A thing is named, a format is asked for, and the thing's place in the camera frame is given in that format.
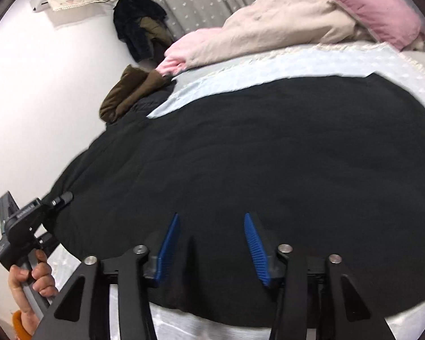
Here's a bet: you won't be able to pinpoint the dark clothes hanging on wall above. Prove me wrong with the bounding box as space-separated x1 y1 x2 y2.
112 0 173 65

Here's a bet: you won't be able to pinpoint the pink velvet pillow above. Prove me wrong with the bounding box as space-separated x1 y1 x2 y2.
332 0 425 51

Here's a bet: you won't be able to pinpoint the orange left sleeve cuff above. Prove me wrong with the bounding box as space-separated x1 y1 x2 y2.
12 310 40 340

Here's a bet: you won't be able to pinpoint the left hand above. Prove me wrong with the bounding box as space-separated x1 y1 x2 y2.
8 250 58 315

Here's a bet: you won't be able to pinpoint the light blue fringed bedspread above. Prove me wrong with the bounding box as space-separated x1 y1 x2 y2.
47 40 425 340

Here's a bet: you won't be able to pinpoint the folded brown garment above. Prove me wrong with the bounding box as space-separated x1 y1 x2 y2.
99 65 171 124

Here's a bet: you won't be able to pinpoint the large black coat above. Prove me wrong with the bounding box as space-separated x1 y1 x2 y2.
49 72 425 328

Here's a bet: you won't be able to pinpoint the beige pink duvet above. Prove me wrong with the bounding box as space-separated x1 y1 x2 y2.
156 0 371 76

